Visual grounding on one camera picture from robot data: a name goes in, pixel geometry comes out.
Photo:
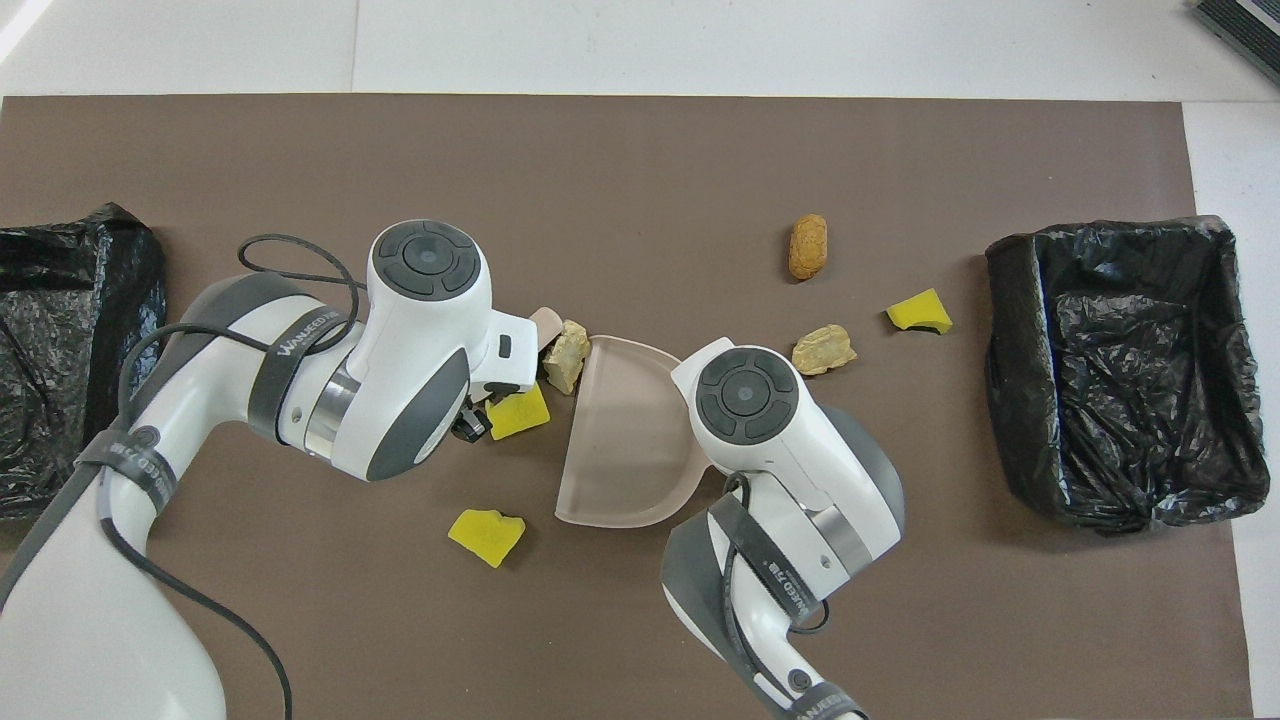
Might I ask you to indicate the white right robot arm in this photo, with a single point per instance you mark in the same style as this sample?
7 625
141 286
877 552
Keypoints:
780 430

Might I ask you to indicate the black ribbed device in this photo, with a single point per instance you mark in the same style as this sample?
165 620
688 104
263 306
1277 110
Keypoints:
1250 25

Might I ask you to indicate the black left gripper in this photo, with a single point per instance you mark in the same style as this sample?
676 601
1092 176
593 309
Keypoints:
472 425

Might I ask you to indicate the yellow green sponge piece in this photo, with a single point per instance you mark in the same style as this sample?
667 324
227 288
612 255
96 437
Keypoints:
520 412

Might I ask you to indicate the pale yellow lump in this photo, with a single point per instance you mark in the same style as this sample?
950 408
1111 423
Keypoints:
823 350

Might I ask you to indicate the beige orange rock chunk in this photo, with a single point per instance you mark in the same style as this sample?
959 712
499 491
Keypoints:
567 358

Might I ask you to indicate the bin lined with black bag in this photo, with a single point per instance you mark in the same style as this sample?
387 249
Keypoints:
1130 400
80 380

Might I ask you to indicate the brown oval bread roll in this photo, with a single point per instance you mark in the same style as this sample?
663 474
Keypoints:
808 247

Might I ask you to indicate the brown table mat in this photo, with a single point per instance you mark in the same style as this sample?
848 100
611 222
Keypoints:
600 180

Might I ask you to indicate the beige plastic dustpan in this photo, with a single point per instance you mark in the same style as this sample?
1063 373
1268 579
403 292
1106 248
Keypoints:
620 440

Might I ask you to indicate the beige hand brush black bristles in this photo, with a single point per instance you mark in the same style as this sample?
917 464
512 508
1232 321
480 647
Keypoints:
547 325

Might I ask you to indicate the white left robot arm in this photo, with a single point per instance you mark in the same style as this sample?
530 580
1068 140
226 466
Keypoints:
90 620

